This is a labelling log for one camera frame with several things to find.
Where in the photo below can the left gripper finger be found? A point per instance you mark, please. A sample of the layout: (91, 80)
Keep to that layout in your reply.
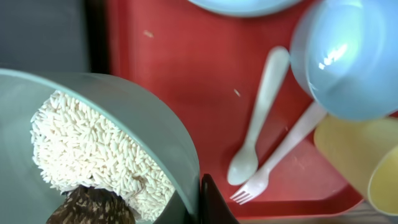
(214, 209)

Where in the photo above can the brown food chunk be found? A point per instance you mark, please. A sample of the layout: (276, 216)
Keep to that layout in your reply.
(88, 205)

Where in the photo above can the white rice pile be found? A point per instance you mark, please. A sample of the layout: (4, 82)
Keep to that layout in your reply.
(76, 146)

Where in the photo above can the yellow plastic cup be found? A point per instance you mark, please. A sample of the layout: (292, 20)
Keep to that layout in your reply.
(365, 154)

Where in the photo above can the green bowl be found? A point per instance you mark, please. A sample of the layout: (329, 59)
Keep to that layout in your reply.
(26, 198)

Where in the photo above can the light blue bowl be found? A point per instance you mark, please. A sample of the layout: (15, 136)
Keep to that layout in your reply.
(344, 55)

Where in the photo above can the white plastic fork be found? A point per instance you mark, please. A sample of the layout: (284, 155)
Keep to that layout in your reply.
(258, 183)

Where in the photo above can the white plastic spoon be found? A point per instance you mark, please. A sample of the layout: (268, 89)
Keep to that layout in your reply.
(245, 162)

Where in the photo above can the light blue plate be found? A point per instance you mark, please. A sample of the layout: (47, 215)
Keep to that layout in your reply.
(245, 8)

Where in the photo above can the black plastic tray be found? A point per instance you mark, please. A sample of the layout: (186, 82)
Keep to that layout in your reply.
(55, 35)

